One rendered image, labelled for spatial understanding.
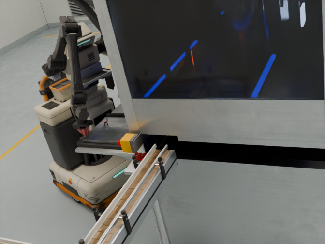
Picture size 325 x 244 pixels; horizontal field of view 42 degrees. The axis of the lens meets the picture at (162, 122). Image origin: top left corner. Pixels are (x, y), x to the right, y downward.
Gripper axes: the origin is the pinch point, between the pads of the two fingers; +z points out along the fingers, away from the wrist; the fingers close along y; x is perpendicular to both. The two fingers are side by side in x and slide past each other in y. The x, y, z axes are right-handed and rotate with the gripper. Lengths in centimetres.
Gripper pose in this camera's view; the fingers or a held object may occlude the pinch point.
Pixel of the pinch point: (86, 136)
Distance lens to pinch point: 247.6
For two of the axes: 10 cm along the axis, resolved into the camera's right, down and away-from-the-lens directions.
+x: 3.8, -5.0, 7.8
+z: 2.0, 8.7, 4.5
